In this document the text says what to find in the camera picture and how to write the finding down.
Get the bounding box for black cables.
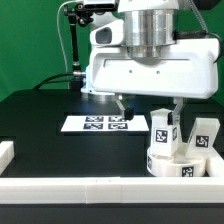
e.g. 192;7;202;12
32;72;84;90

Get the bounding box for white marker sheet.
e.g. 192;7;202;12
61;115;149;133

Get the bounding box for white round stool seat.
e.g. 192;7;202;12
147;145;206;177

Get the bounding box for white cable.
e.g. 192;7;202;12
56;0;84;74

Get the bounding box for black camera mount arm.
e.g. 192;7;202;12
64;3;93;87

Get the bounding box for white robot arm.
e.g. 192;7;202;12
84;0;222;124

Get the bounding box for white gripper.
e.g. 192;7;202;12
89;38;219;125

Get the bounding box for white U-shaped fence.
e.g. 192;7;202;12
0;141;224;204

